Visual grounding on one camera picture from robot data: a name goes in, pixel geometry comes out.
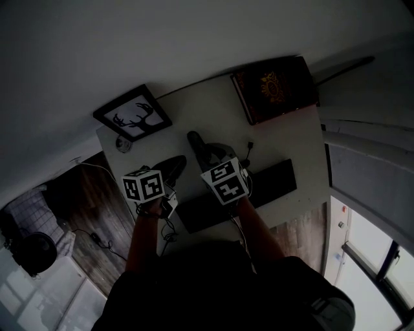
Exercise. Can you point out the black round stool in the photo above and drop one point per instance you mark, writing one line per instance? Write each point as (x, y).
(35, 253)

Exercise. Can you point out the blue sticker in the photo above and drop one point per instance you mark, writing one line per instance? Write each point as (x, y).
(338, 257)

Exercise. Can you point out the brown hardcover book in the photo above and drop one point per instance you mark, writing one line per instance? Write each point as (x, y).
(275, 90)

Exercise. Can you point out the black framed deer picture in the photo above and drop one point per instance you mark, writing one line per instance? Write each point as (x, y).
(129, 113)

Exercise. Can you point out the thin black pole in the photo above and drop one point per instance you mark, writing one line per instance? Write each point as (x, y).
(349, 68)

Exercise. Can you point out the window with dark frame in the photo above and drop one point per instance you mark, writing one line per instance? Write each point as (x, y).
(365, 245)

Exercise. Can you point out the grey waist bag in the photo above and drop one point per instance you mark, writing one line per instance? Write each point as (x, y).
(336, 313)

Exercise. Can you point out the white vertical pipe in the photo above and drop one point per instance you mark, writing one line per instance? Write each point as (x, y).
(372, 125)
(372, 142)

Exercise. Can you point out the black keyboard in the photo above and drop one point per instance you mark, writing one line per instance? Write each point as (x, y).
(275, 184)

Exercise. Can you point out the person's left forearm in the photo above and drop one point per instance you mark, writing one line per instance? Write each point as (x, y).
(142, 239)

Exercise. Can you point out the person's black shirt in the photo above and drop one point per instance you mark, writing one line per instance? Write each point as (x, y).
(200, 291)

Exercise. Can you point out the white cabinet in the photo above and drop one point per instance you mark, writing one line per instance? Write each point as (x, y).
(48, 297)

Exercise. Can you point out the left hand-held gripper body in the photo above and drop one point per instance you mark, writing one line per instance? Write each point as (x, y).
(145, 187)

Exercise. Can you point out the plaid bedding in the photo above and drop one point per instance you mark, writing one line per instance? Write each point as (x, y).
(29, 207)

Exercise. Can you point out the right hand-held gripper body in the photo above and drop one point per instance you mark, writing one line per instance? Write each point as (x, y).
(226, 187)

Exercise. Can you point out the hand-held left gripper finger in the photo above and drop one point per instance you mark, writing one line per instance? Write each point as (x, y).
(176, 174)
(168, 165)

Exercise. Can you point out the small round grey object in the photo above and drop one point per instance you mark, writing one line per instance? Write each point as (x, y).
(124, 144)

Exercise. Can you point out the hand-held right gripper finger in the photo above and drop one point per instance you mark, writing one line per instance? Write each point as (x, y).
(202, 158)
(223, 152)

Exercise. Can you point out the person's right forearm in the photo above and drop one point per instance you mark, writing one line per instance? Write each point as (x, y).
(255, 229)

